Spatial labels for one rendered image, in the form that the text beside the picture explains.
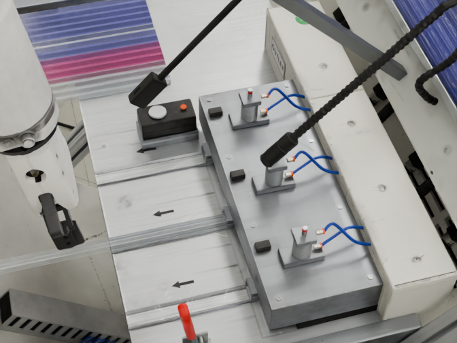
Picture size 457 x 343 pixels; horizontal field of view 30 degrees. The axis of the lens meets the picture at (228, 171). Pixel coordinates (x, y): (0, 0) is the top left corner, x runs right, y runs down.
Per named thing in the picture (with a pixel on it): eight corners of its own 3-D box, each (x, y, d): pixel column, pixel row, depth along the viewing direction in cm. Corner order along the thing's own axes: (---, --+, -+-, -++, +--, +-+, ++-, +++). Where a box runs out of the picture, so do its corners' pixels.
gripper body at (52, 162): (60, 144, 83) (90, 208, 92) (47, 72, 89) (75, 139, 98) (-14, 166, 83) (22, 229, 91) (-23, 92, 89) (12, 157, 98)
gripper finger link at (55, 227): (53, 218, 86) (68, 245, 90) (42, 158, 90) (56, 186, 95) (42, 222, 86) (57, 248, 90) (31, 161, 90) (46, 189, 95)
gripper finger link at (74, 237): (73, 228, 90) (89, 260, 95) (68, 205, 92) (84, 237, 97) (43, 237, 90) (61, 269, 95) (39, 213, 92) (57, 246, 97)
